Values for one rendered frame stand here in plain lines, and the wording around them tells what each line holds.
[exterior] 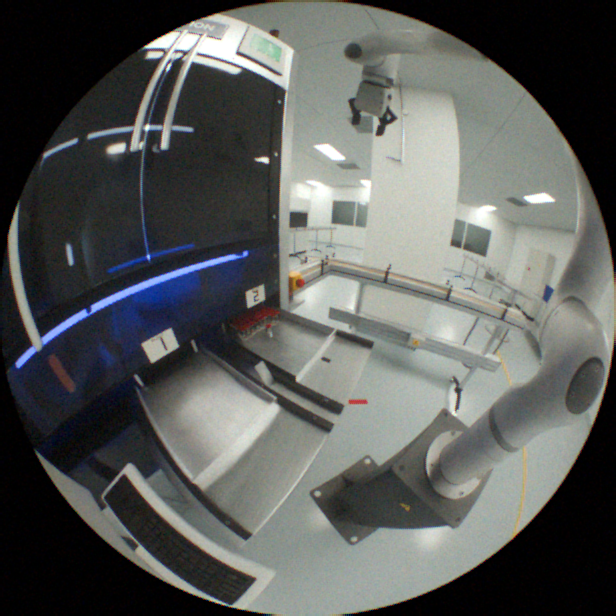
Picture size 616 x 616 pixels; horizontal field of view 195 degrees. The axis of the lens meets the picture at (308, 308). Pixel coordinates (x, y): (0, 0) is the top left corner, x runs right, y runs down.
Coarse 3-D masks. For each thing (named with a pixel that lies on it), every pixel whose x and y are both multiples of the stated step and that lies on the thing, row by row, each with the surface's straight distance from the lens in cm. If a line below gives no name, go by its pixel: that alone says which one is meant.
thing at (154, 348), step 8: (160, 336) 49; (168, 336) 50; (144, 344) 49; (152, 344) 49; (160, 344) 50; (168, 344) 51; (176, 344) 51; (152, 352) 50; (160, 352) 51; (168, 352) 52; (152, 360) 51
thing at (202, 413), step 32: (160, 384) 62; (192, 384) 56; (224, 384) 53; (256, 384) 46; (160, 416) 55; (192, 416) 50; (224, 416) 47; (256, 416) 45; (192, 448) 46; (224, 448) 44; (192, 480) 41
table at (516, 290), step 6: (498, 282) 364; (504, 282) 362; (510, 282) 415; (510, 288) 348; (516, 288) 366; (522, 288) 425; (510, 294) 390; (516, 294) 386; (522, 294) 350; (528, 294) 381; (510, 300) 388; (516, 300) 392; (534, 300) 370; (486, 324) 414; (492, 324) 433; (492, 330) 402; (498, 336) 393
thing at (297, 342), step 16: (288, 320) 73; (304, 320) 70; (224, 336) 65; (256, 336) 66; (272, 336) 65; (288, 336) 65; (304, 336) 65; (320, 336) 65; (256, 352) 59; (272, 352) 59; (288, 352) 58; (304, 352) 58; (320, 352) 57; (288, 368) 53; (304, 368) 50
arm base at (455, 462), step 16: (448, 432) 57; (464, 432) 47; (480, 432) 41; (432, 448) 52; (448, 448) 50; (464, 448) 44; (480, 448) 41; (496, 448) 40; (432, 464) 50; (448, 464) 49; (464, 464) 45; (480, 464) 44; (496, 464) 45; (432, 480) 50; (448, 480) 51; (464, 480) 50; (448, 496) 52
